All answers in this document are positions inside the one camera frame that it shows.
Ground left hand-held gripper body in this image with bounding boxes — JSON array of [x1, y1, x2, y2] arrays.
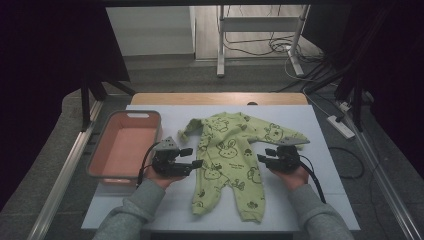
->
[[151, 136, 194, 178]]

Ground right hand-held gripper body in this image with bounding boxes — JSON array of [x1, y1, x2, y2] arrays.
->
[[266, 135, 311, 174]]

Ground green printed baby romper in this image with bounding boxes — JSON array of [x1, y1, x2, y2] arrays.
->
[[177, 111, 309, 224]]

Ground pink plastic basket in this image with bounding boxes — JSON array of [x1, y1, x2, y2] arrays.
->
[[85, 109, 163, 187]]

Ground person's left hand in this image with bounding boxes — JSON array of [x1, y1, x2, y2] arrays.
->
[[144, 166, 186, 191]]

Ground person's right hand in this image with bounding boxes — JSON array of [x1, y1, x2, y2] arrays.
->
[[269, 165, 310, 193]]

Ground white board table cover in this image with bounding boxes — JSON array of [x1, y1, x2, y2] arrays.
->
[[81, 104, 362, 232]]

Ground white power strip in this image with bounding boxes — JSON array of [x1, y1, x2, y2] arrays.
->
[[326, 114, 356, 140]]

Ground black metal stand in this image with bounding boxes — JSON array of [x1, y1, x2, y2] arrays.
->
[[79, 71, 138, 131], [303, 59, 374, 133]]

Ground white panel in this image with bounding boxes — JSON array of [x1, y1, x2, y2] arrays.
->
[[105, 6, 196, 57]]

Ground dark curtain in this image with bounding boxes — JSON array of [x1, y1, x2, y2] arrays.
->
[[0, 0, 131, 211], [301, 0, 424, 179]]

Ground left hand-held gripper black cable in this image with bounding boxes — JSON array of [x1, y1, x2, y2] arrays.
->
[[136, 141, 161, 188]]

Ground hand-held gripper black cable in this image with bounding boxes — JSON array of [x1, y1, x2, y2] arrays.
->
[[136, 141, 161, 188], [298, 154, 328, 204]]

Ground right hand-held gripper black cable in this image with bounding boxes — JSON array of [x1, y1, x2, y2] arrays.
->
[[298, 154, 328, 204]]

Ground black floor cable loop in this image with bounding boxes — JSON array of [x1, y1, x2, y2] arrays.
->
[[328, 146, 365, 180]]

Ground aluminium floor rail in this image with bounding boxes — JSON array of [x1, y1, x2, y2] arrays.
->
[[344, 111, 424, 240], [28, 99, 104, 240]]

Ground tangle of floor cables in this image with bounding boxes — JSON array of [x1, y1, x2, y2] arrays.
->
[[222, 31, 326, 64]]

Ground white metal stand frame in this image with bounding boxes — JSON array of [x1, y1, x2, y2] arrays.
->
[[215, 4, 312, 78]]

